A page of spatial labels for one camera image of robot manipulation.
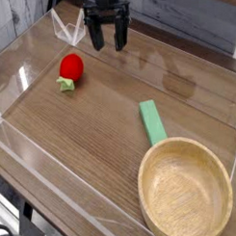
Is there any clear acrylic corner bracket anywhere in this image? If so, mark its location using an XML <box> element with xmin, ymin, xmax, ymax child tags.
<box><xmin>51</xmin><ymin>10</ymin><xmax>86</xmax><ymax>46</ymax></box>

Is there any red plush strawberry toy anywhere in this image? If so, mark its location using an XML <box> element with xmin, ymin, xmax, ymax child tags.
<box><xmin>56</xmin><ymin>53</ymin><xmax>84</xmax><ymax>91</ymax></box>

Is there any clear acrylic table enclosure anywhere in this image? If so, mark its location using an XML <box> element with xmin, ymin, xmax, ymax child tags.
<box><xmin>0</xmin><ymin>16</ymin><xmax>236</xmax><ymax>236</ymax></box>

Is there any black cable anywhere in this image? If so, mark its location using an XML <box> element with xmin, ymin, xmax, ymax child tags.
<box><xmin>0</xmin><ymin>223</ymin><xmax>17</xmax><ymax>236</ymax></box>

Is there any green rectangular block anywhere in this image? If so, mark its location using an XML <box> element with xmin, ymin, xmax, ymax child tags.
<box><xmin>139</xmin><ymin>99</ymin><xmax>167</xmax><ymax>145</ymax></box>

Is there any black table clamp mount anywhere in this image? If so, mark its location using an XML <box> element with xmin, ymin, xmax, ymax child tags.
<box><xmin>18</xmin><ymin>202</ymin><xmax>47</xmax><ymax>236</ymax></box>

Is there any wooden bowl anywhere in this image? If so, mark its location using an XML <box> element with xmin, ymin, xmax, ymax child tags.
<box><xmin>138</xmin><ymin>137</ymin><xmax>233</xmax><ymax>236</ymax></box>

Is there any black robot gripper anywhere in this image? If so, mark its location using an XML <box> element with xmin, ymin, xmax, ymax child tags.
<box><xmin>82</xmin><ymin>0</ymin><xmax>130</xmax><ymax>51</ymax></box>

